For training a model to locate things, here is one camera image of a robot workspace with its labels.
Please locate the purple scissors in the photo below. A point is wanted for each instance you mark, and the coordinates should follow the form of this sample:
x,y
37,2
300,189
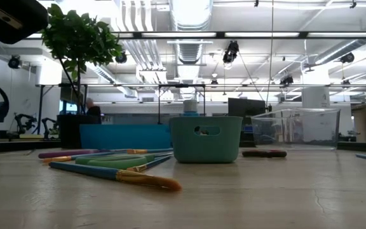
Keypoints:
x,y
65,154

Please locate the thin light blue paintbrush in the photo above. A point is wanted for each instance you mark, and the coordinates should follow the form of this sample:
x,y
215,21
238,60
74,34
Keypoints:
x,y
56,159

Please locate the thick blue paintbrush orange bristles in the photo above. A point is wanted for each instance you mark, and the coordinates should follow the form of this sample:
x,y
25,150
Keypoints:
x,y
91,171

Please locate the green scissors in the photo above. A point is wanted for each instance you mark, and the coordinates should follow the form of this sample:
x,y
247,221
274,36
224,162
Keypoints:
x,y
113,162

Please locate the thin blue orange paintbrush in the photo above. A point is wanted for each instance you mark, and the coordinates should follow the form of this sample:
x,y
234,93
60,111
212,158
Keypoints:
x,y
138,151

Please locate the blue paint bottle white cap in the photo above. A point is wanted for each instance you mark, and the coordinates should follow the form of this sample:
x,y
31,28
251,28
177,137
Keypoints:
x,y
190,106

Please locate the small teal plastic basket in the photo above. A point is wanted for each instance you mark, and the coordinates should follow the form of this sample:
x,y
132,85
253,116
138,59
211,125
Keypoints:
x,y
206,149

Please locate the red scissors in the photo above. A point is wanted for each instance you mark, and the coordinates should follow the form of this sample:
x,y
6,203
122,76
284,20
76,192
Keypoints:
x,y
264,154

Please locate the black background robot arm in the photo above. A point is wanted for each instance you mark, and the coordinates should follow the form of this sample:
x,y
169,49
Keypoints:
x,y
47,127
24,122

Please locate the green plant in black pot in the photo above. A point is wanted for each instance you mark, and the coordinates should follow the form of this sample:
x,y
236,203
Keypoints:
x,y
78,38

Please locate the person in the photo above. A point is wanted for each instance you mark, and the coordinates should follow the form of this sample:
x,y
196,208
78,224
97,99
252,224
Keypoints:
x,y
93,111

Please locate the blue rectangular plastic tray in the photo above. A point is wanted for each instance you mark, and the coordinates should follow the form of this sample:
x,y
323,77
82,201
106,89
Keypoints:
x,y
122,136

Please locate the black computer monitor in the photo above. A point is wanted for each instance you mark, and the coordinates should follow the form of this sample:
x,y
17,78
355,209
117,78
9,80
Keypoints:
x,y
246,107

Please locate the clear plastic container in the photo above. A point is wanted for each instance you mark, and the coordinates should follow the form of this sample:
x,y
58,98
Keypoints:
x,y
313,127

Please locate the black aluminium table frame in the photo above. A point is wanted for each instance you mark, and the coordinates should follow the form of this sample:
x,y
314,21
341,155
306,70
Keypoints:
x,y
17,145

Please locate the round silver ventilation duct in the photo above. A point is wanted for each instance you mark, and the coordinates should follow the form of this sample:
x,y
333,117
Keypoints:
x,y
191,12

